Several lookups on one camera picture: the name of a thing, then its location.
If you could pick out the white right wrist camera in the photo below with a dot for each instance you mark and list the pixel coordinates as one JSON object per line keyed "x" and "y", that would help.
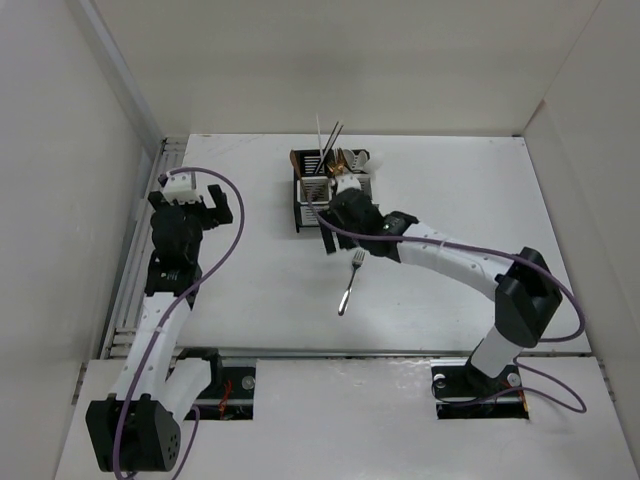
{"x": 345, "y": 182}

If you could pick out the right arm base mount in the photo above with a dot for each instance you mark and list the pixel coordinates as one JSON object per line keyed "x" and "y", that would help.
{"x": 461, "y": 395}

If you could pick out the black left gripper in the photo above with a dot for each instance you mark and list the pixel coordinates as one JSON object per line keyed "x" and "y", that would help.
{"x": 212, "y": 216}

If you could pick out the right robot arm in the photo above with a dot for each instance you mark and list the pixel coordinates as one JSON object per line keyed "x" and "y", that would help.
{"x": 524, "y": 299}

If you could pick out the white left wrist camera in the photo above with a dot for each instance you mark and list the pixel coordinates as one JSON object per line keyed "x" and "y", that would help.
{"x": 180, "y": 189}

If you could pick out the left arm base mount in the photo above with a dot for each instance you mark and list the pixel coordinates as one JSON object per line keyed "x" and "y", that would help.
{"x": 230, "y": 393}

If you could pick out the white slotted utensil container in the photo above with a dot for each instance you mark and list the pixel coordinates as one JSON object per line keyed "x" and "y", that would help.
{"x": 366, "y": 180}

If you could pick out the small white ceramic spoon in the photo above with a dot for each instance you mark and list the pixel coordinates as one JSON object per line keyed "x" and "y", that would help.
{"x": 360, "y": 159}

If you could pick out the copper knife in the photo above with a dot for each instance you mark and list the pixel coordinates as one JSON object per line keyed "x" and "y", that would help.
{"x": 295, "y": 164}

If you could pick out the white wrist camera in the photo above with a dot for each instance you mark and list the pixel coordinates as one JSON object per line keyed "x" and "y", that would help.
{"x": 180, "y": 189}
{"x": 345, "y": 182}

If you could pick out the white chopstick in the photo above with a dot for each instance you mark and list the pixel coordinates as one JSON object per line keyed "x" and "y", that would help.
{"x": 330, "y": 145}
{"x": 319, "y": 140}

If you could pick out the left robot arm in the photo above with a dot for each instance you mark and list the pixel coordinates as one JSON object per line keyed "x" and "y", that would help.
{"x": 137, "y": 427}

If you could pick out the aluminium rail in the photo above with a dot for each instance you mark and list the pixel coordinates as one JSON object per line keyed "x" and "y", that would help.
{"x": 277, "y": 295}

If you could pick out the black slotted utensil container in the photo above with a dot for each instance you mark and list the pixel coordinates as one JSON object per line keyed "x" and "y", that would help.
{"x": 312, "y": 189}

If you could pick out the silver copper fork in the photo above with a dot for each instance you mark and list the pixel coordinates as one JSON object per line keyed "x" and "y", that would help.
{"x": 356, "y": 263}

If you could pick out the copper spoon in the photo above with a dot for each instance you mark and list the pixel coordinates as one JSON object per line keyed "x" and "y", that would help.
{"x": 348, "y": 157}

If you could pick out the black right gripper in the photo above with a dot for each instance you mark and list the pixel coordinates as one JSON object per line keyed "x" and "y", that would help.
{"x": 328, "y": 240}

